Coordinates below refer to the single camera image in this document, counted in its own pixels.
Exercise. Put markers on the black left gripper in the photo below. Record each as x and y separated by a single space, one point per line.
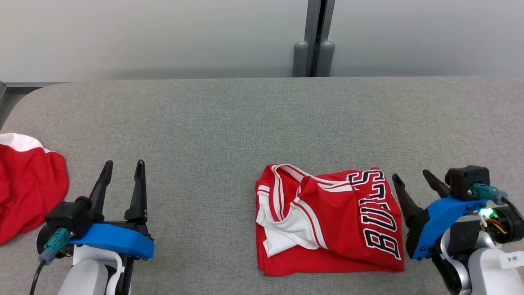
131 226

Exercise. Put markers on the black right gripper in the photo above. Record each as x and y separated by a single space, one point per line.
507 225

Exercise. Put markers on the red white basketball jersey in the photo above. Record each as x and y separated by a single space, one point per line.
339 229

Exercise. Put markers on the red shorts with white band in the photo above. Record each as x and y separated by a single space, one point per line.
28 192

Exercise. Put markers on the grey panel corner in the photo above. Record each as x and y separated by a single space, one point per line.
2 89

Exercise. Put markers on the right wrist camera blue mount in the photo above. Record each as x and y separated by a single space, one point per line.
434 225

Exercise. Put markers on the wrist camera blue mount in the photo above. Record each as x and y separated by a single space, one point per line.
110 241
434 225

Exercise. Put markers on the left wrist camera blue mount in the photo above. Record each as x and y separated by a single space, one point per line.
110 241

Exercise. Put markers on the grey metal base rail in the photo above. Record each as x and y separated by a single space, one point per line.
32 84

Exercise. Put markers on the grey metal partition post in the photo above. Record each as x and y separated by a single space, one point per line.
313 20

